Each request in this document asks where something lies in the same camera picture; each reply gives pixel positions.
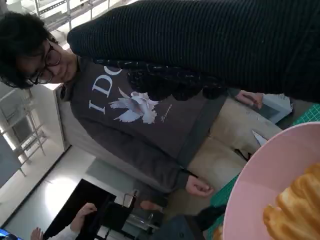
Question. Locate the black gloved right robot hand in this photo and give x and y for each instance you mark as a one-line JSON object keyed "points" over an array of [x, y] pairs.
{"points": [[200, 37]]}

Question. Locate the person's right hand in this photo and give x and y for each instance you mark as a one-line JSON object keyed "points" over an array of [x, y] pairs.
{"points": [[200, 188]]}

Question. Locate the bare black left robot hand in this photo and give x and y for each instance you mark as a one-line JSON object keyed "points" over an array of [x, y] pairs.
{"points": [[212, 216]]}

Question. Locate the person's left hand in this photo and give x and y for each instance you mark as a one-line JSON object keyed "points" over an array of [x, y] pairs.
{"points": [[251, 97]]}

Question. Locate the round toy bread bun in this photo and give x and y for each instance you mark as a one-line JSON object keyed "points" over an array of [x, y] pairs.
{"points": [[218, 233]]}

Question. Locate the pink bowl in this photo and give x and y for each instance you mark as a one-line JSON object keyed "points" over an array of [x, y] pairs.
{"points": [[250, 180]]}

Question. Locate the rectangular striped toy bread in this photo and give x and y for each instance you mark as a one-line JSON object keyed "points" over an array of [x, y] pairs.
{"points": [[295, 205]]}

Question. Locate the green cutting mat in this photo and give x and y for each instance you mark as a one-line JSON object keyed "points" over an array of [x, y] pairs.
{"points": [[220, 192]]}

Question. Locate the white perforated cabinet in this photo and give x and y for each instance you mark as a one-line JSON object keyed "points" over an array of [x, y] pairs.
{"points": [[277, 110]]}

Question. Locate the person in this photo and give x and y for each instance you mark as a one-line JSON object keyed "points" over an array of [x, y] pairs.
{"points": [[140, 130], [86, 211]]}

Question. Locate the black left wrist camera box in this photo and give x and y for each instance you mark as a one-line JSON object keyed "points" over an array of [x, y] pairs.
{"points": [[175, 228]]}

